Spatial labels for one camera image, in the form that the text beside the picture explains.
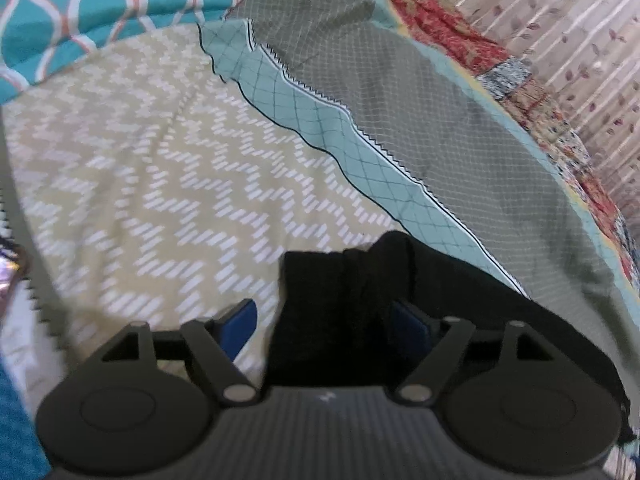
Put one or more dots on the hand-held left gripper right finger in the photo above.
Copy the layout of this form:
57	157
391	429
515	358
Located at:
407	321

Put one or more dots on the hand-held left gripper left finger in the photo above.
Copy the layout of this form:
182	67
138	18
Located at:
244	316

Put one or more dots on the black pants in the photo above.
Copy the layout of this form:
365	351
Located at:
330	300

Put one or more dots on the patterned bedsheet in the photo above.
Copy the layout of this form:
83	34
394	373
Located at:
150	185

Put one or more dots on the smartphone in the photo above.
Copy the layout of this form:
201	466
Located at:
9	272

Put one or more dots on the red floral quilt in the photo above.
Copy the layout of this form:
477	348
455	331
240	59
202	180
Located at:
440	15

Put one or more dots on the beige leaf-print curtain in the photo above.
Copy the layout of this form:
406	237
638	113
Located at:
575	20

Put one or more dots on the teal wavy-patterned pillow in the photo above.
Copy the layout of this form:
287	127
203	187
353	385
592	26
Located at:
75	10

